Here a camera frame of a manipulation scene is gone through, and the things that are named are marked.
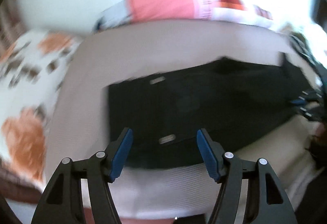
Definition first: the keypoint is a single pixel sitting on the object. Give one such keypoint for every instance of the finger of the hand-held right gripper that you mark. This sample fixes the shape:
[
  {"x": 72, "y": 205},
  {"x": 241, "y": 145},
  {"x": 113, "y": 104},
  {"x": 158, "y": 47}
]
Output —
[{"x": 297, "y": 102}]

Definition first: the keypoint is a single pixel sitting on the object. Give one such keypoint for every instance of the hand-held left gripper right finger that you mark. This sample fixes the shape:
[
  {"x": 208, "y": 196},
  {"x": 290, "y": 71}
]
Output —
[{"x": 208, "y": 157}]

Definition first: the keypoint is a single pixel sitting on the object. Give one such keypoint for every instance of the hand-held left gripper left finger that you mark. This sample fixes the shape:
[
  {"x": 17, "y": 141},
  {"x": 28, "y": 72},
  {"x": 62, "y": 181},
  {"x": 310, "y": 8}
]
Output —
[{"x": 122, "y": 155}]

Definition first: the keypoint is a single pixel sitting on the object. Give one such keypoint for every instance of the black pants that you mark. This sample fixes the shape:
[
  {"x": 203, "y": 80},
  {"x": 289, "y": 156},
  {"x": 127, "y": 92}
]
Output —
[{"x": 178, "y": 106}]

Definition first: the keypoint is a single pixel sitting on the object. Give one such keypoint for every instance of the person's right hand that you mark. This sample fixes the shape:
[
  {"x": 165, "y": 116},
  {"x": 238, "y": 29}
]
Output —
[{"x": 320, "y": 137}]

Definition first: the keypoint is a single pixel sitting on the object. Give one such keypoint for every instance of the dark striped cloth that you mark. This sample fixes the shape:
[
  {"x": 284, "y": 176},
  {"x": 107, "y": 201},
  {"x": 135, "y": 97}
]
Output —
[{"x": 304, "y": 53}]

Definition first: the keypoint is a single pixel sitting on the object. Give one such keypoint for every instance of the beige woven bed mat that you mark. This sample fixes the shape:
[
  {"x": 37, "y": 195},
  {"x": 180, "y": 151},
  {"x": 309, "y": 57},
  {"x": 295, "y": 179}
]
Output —
[{"x": 153, "y": 45}]

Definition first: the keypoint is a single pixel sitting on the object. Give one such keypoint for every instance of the floral bed sheet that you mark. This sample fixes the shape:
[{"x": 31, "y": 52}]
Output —
[{"x": 25, "y": 91}]

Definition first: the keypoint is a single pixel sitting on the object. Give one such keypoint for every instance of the pink patchwork bolster pillow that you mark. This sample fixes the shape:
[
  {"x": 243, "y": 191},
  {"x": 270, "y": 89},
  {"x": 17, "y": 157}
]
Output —
[{"x": 163, "y": 4}]

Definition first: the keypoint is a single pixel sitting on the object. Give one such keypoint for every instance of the beige striped curtain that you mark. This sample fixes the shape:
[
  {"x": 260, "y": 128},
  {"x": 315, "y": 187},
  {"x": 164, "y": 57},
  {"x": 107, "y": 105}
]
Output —
[{"x": 6, "y": 32}]

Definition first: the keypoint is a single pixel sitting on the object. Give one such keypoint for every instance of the brown wooden bed frame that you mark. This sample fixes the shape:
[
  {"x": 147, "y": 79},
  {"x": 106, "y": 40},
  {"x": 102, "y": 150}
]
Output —
[{"x": 18, "y": 185}]

